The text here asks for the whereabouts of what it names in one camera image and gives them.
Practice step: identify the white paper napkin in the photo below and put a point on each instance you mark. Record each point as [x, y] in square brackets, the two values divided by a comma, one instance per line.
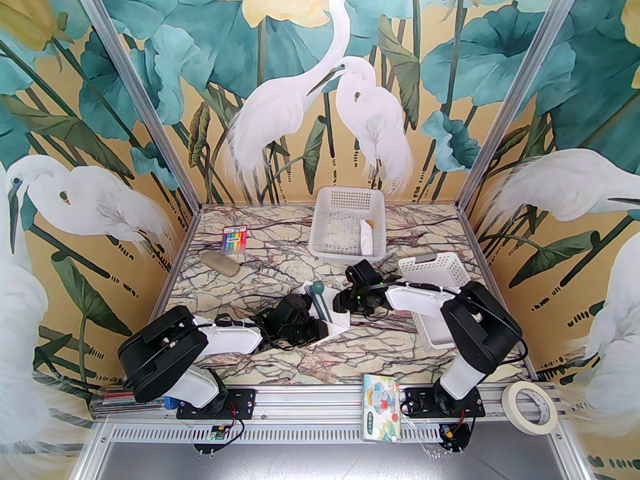
[337, 318]

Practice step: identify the green plastic spoon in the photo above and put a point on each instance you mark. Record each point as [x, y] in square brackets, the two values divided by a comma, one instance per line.
[316, 284]

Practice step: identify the narrow white plastic basket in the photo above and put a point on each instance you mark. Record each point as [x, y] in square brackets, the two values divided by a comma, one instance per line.
[440, 268]

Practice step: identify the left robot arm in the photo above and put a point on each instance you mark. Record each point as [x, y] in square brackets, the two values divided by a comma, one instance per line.
[160, 348]

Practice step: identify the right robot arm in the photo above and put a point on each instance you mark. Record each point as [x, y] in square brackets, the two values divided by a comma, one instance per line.
[480, 328]

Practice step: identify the rolled white napkin bundle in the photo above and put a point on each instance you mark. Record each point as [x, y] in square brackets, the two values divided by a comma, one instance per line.
[367, 240]

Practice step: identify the roll of masking tape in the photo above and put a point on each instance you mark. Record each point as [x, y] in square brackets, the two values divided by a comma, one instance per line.
[510, 408]

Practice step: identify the large white plastic basket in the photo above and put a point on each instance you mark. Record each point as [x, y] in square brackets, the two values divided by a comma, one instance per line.
[330, 240]

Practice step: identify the tan glasses case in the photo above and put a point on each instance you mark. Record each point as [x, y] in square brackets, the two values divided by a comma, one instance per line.
[220, 263]

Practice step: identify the perforated metal panel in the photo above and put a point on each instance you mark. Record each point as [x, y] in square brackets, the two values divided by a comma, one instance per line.
[300, 435]

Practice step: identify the pack of coloured markers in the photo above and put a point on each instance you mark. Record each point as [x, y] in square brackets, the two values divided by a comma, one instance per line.
[235, 240]

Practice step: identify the cartoon print tissue pack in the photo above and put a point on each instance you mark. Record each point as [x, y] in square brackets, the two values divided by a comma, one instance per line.
[381, 408]

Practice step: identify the small green circuit board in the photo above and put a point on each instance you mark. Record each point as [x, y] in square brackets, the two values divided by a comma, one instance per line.
[217, 433]

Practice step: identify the yellow power connector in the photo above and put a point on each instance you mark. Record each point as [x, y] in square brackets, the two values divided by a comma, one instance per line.
[449, 434]

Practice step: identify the clear plastic pen box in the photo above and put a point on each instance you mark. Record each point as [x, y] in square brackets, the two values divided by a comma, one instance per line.
[115, 403]

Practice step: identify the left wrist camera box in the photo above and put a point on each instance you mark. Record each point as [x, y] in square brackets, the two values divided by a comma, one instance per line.
[294, 305]

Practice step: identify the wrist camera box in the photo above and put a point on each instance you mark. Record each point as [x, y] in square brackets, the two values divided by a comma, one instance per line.
[361, 271]
[294, 305]

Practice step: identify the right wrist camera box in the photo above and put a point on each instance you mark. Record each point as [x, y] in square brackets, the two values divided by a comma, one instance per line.
[361, 271]

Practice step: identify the aluminium front rail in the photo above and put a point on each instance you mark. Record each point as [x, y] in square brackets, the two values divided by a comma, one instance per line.
[310, 402]

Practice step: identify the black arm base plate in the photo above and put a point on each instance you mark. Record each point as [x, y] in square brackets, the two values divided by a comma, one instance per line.
[242, 402]
[417, 402]

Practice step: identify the aluminium frame post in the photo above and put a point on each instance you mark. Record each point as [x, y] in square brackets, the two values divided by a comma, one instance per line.
[520, 90]
[135, 90]

